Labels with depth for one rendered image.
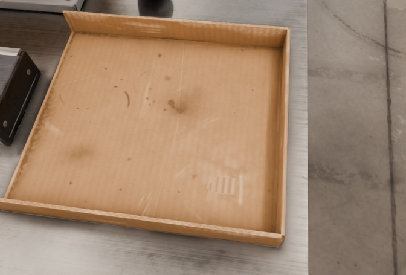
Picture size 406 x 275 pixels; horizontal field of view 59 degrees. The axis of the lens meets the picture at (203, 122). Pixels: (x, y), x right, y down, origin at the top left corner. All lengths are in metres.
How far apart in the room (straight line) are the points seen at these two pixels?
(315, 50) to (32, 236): 1.40
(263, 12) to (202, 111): 0.19
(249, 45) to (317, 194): 0.89
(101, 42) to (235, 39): 0.19
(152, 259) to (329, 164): 1.05
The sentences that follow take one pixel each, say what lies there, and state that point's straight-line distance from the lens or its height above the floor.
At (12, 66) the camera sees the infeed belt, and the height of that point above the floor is 0.88.
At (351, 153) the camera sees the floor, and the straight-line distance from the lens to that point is 1.41.
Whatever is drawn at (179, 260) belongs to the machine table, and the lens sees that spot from 0.39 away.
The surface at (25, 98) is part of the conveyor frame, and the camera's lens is 0.51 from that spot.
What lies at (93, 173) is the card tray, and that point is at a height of 0.83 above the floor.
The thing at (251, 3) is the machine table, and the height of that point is 0.83.
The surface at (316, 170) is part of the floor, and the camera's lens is 1.35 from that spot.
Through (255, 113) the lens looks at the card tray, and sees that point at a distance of 0.44.
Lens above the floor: 1.21
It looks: 61 degrees down
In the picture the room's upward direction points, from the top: 4 degrees counter-clockwise
